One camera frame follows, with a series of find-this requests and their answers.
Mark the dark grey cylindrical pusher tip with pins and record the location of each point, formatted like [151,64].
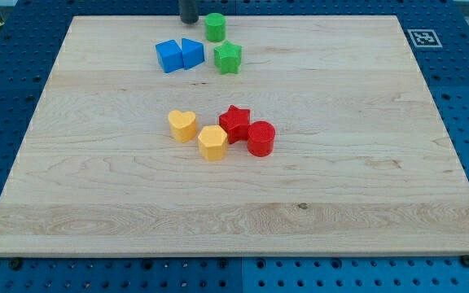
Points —
[188,11]

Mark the green cylinder block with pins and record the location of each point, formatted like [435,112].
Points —
[215,27]

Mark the green star block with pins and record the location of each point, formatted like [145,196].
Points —
[227,57]

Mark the red star block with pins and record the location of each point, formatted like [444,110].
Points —
[235,121]

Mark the blue triangle block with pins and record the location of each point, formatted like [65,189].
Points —
[192,53]

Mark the blue cube block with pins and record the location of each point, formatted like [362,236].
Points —
[169,56]

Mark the yellow heart block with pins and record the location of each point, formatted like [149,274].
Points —
[183,125]

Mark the light wooden board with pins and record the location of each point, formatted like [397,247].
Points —
[362,164]

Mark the yellow hexagon block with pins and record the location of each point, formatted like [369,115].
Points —
[213,142]

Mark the red cylinder block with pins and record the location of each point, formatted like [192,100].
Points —
[261,135]

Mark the white fiducial marker tag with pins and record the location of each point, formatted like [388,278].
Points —
[424,38]

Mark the black bolt front left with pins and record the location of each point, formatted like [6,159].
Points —
[15,264]

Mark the black bolt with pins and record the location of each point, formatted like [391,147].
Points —
[464,260]
[15,264]

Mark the black bolt front right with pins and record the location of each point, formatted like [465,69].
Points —
[464,260]

